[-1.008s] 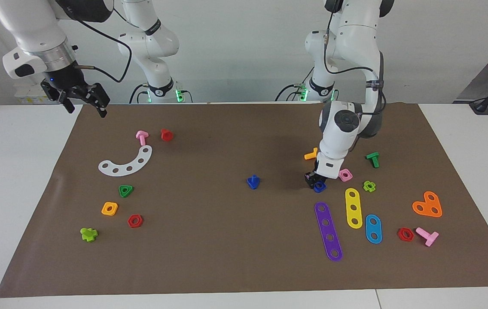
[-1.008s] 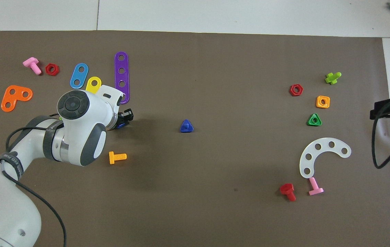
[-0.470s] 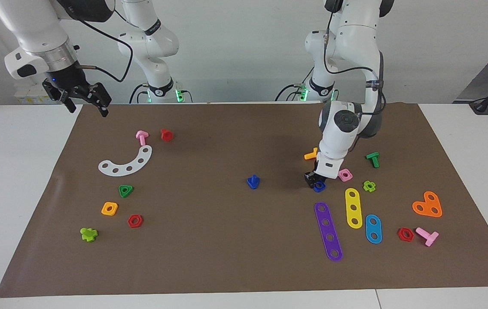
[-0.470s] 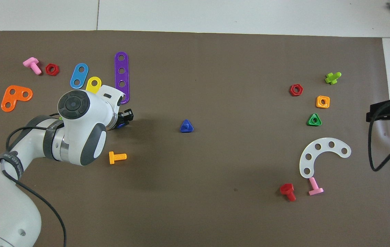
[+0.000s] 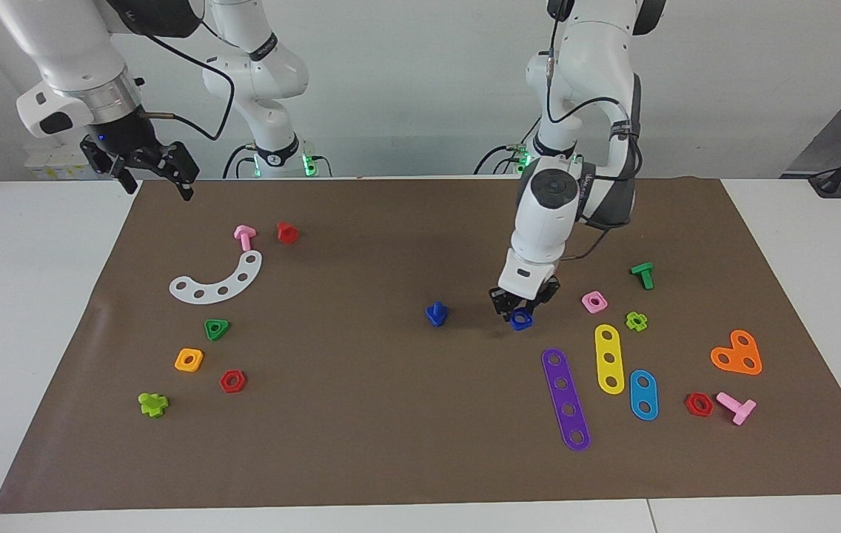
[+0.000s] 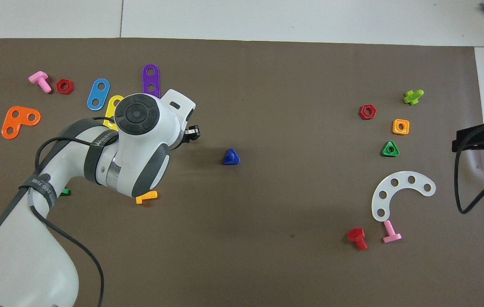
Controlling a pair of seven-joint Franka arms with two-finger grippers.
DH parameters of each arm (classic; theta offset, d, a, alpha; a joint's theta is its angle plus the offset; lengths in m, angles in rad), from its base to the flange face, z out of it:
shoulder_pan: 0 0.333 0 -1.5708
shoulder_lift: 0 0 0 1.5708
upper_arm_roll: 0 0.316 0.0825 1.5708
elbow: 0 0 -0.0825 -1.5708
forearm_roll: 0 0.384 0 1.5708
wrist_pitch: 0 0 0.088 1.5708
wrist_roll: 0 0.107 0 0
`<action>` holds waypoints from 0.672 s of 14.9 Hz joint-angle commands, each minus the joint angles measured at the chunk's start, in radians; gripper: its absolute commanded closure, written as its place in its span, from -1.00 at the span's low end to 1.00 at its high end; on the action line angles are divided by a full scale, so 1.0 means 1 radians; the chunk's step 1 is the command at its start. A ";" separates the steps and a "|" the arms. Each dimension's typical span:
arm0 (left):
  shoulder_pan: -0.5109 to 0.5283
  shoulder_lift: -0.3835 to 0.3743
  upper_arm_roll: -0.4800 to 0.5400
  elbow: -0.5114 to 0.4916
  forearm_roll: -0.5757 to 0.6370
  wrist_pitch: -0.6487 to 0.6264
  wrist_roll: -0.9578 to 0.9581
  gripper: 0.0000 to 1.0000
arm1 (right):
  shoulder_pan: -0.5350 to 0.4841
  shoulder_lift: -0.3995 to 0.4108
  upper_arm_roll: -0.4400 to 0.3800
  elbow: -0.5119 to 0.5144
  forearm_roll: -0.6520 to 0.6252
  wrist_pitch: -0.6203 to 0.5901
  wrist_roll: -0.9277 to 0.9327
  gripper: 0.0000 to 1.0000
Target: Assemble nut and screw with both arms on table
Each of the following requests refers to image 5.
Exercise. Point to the green plastic screw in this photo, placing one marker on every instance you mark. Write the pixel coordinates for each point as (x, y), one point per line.
(644, 275)

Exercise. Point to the yellow three-hole plastic strip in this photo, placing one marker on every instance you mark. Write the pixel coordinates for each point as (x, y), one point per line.
(608, 348)

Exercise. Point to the red hexagonal plastic nut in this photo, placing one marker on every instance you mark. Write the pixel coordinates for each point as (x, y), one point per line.
(223, 382)
(689, 405)

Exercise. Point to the pink plastic screw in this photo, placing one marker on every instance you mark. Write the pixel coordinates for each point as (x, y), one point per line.
(244, 238)
(737, 407)

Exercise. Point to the blue square plastic nut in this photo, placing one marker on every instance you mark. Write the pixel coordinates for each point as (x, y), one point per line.
(515, 323)

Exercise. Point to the blue two-hole plastic strip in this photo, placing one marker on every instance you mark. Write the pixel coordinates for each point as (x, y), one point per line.
(643, 394)

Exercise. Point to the white curved five-hole plate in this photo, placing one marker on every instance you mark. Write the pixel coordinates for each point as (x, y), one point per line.
(232, 285)

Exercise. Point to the brown table mat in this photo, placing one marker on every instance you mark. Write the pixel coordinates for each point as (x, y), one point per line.
(391, 444)

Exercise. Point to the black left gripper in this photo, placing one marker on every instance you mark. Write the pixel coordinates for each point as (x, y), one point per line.
(509, 300)

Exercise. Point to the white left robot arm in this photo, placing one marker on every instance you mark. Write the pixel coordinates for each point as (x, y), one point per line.
(550, 222)

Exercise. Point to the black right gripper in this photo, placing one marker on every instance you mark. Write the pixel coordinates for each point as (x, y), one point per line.
(128, 137)

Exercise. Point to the orange angled plastic plate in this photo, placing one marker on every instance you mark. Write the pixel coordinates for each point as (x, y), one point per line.
(736, 352)

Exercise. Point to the orange square plastic nut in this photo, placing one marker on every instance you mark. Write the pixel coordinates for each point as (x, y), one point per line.
(180, 361)

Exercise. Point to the blue triangle-head plastic screw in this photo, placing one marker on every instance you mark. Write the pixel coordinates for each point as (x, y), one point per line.
(435, 315)

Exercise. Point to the purple four-hole plastic strip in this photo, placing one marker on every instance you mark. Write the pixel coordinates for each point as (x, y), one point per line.
(558, 372)

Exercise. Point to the green triangular plastic nut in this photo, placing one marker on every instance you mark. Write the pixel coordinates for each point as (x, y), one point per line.
(218, 336)

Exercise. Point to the pink square plastic nut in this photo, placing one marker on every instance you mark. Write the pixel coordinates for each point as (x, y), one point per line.
(586, 299)

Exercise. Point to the red plastic screw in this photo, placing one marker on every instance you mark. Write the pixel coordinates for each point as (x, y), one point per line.
(287, 234)

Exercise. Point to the lime green cross nut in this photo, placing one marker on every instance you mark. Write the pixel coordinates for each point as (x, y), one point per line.
(643, 321)

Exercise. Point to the lime green cross screw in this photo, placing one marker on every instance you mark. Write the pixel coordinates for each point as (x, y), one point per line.
(151, 406)

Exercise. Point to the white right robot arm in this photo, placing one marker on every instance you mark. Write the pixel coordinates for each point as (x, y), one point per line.
(272, 70)

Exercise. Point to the white cardboard box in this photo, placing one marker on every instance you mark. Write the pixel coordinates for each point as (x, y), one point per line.
(50, 169)

